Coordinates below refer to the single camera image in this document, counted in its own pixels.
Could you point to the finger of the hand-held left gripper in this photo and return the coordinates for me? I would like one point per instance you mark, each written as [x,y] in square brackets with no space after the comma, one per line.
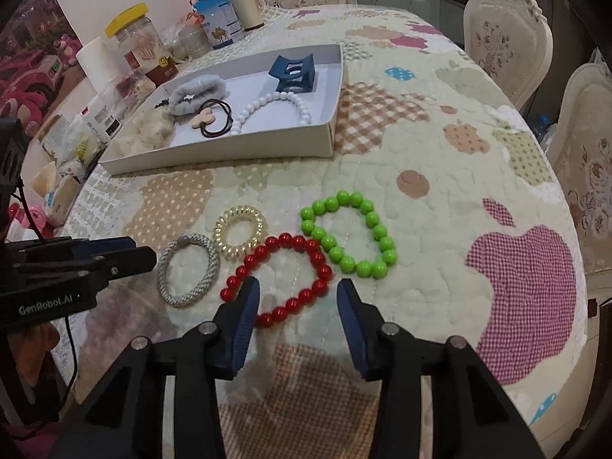
[129,263]
[105,244]

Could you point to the blue hair claw clip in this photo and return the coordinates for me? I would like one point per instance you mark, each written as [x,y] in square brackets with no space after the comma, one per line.
[287,83]

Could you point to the soft tissue pack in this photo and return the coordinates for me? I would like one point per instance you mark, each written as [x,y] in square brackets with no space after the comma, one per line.
[60,201]

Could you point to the white bottle red cap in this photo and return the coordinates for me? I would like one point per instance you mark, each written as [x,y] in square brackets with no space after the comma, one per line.
[103,117]

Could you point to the clear packet red contents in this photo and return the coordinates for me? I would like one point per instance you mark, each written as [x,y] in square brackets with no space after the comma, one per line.
[131,83]

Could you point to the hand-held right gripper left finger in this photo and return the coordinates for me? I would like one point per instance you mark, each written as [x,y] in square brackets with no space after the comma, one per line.
[244,325]

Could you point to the white shallow cardboard box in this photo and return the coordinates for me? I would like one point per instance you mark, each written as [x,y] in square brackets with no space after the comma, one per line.
[258,81]

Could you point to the blue and white milk powder can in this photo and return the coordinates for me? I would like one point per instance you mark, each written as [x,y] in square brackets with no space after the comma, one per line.
[217,19]

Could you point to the glass jar yellow lid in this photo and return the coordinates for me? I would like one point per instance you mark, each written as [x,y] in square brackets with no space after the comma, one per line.
[138,43]

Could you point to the clear plastic bag yellow contents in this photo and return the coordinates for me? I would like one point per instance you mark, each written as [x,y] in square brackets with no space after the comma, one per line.
[83,146]

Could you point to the cream organza scrunchie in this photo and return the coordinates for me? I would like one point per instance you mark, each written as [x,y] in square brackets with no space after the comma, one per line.
[148,131]

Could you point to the light blue fluffy scrunchie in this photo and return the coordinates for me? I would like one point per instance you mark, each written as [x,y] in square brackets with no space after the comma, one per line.
[196,86]

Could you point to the beige cup red lid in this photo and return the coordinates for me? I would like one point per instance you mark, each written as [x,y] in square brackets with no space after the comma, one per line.
[246,7]

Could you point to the small empty glass jar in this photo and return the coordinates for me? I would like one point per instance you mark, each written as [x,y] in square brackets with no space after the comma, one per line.
[193,40]

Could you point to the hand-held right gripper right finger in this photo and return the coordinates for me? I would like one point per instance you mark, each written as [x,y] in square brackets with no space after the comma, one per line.
[351,330]

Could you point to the apple patterned quilted tablecloth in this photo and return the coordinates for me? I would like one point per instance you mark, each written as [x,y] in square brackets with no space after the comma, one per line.
[430,153]

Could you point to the white paper towel roll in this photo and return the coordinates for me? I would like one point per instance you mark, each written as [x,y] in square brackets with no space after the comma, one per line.
[98,64]

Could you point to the clear plastic water bottle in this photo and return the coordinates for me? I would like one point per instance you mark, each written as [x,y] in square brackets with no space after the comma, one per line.
[546,131]

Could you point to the pink plastic toy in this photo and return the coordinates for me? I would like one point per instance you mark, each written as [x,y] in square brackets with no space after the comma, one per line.
[33,215]

